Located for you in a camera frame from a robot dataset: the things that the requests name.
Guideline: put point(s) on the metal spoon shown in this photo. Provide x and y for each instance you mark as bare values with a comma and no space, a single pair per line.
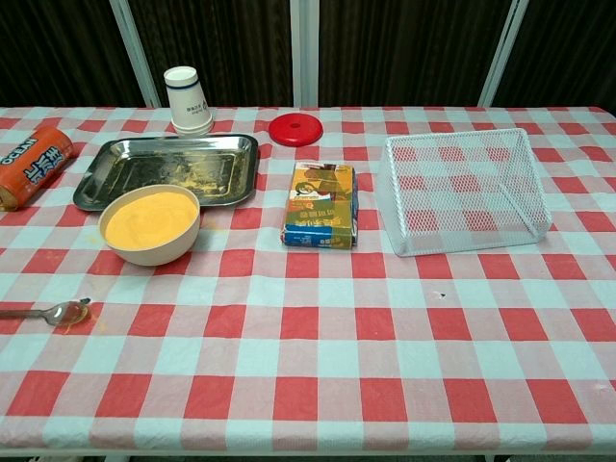
62,313

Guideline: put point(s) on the yellow blue carton box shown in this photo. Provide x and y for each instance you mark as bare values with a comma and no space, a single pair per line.
320,207

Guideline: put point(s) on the red round plastic lid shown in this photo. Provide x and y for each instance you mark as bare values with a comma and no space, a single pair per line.
294,129

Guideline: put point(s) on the stainless steel tray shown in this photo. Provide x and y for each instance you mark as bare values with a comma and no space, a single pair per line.
168,166

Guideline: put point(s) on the white paper cup stack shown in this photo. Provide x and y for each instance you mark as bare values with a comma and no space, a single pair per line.
188,103

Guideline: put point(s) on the dark brown corrugated panel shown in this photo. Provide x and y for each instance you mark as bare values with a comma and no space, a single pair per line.
216,43
572,48
58,48
404,48

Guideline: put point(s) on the orange cylindrical snack can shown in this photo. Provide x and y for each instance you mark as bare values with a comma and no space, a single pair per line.
33,163

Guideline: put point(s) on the red white checkered tablecloth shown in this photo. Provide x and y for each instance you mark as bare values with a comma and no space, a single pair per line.
308,337

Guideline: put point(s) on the cream round bowl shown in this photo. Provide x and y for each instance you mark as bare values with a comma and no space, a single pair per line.
154,255

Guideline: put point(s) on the white partition post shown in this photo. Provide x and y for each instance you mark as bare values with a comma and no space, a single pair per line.
304,53
136,53
503,53

